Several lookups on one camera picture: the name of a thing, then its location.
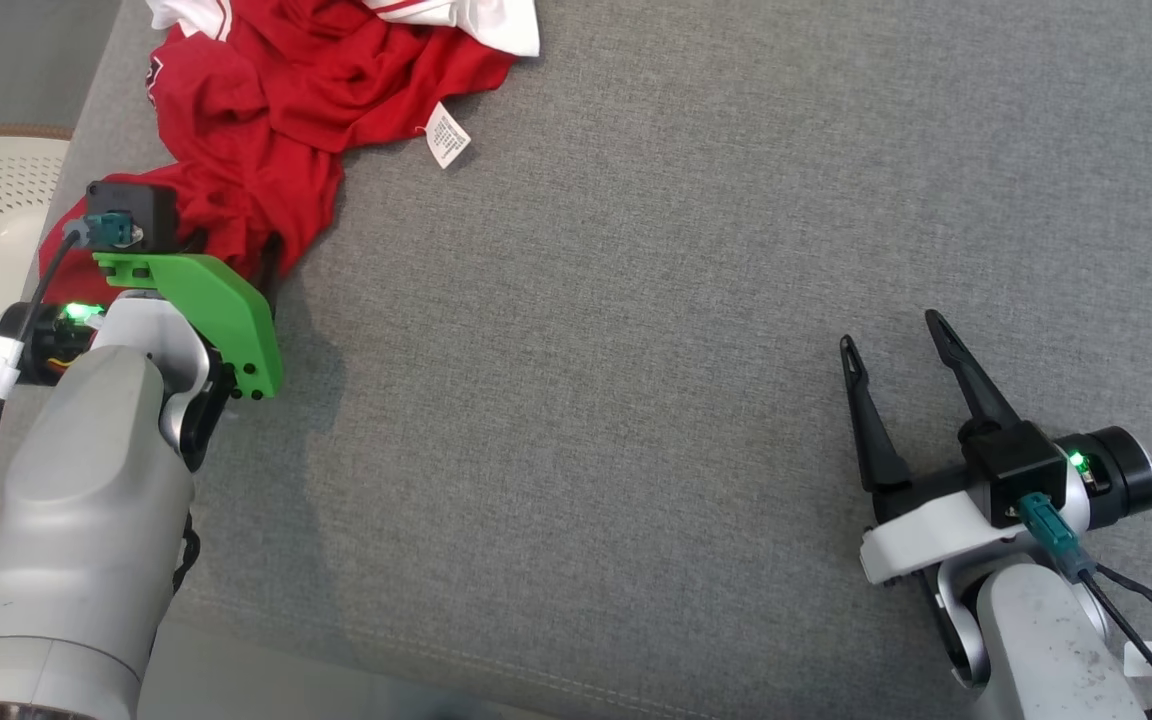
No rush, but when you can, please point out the right black cable teal plug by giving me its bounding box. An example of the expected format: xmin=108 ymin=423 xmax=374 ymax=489
xmin=1016 ymin=492 xmax=1152 ymax=713

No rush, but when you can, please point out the left black cable teal plug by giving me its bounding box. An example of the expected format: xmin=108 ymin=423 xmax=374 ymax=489
xmin=0 ymin=210 xmax=133 ymax=551

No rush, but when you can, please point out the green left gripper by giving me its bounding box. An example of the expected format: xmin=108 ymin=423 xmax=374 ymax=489
xmin=94 ymin=230 xmax=285 ymax=401

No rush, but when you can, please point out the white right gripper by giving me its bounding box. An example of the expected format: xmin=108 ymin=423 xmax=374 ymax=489
xmin=839 ymin=310 xmax=1023 ymax=586

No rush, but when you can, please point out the black cable teal plug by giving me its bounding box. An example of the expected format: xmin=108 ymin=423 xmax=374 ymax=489
xmin=0 ymin=210 xmax=133 ymax=551
xmin=1016 ymin=492 xmax=1152 ymax=713

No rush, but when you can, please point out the red jersey with white sleeves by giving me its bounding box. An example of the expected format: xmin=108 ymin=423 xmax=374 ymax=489
xmin=38 ymin=0 xmax=542 ymax=296

